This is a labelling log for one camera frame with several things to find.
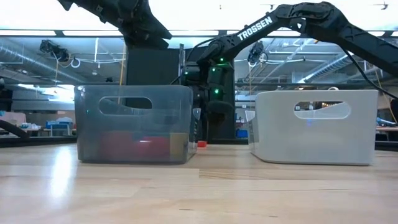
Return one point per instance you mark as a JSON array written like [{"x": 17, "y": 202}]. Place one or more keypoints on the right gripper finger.
[{"x": 216, "y": 127}]

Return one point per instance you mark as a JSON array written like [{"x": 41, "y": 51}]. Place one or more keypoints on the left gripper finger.
[
  {"x": 146, "y": 42},
  {"x": 158, "y": 29}
]

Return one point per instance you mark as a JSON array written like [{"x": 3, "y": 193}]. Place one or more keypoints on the yellow cube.
[{"x": 178, "y": 144}]

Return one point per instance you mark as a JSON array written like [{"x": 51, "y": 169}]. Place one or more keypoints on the red cube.
[
  {"x": 119, "y": 147},
  {"x": 155, "y": 147}
]

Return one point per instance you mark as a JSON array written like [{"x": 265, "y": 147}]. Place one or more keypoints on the white plastic bin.
[{"x": 280, "y": 140}]

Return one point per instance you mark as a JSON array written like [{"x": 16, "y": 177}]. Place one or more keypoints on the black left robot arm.
[{"x": 93, "y": 7}]

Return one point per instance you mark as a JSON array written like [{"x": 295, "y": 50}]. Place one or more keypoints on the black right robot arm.
[{"x": 311, "y": 15}]

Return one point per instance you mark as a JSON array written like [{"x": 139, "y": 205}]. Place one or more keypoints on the red rectangular block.
[{"x": 202, "y": 144}]

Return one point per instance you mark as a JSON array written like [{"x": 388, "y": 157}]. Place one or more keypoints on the blue box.
[{"x": 242, "y": 133}]

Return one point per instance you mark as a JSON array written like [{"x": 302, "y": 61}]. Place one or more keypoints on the black folding partition panel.
[{"x": 155, "y": 68}]

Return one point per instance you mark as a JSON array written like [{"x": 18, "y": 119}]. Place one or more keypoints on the black hanging ceiling device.
[
  {"x": 53, "y": 48},
  {"x": 255, "y": 51}
]

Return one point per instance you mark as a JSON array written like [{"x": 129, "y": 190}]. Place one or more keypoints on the black overhead crossbar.
[{"x": 222, "y": 32}]

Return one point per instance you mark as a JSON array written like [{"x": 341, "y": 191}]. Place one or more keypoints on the smoky grey translucent bin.
[{"x": 93, "y": 140}]

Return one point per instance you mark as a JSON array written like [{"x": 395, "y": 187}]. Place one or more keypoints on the black diagonal tube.
[{"x": 12, "y": 128}]

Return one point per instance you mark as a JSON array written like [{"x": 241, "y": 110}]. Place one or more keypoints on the silver ventilation duct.
[
  {"x": 329, "y": 67},
  {"x": 18, "y": 56}
]

